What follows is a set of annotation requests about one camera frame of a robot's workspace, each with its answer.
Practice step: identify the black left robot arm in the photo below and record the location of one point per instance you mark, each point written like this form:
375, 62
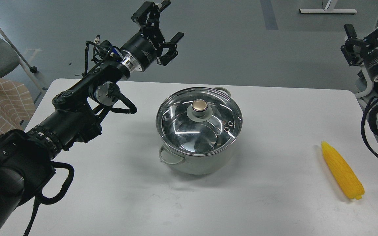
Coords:
27, 167

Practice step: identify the beige checked cloth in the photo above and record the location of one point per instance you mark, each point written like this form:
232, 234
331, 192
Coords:
16, 105

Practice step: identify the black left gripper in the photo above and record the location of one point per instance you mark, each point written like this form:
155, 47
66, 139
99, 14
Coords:
148, 44

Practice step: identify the white desk foot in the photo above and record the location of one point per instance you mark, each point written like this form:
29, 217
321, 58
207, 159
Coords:
329, 8

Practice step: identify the glass pot lid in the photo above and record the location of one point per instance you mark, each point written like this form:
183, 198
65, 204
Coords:
199, 121

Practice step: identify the yellow toy corn cob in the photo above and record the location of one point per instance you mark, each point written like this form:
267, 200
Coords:
347, 180

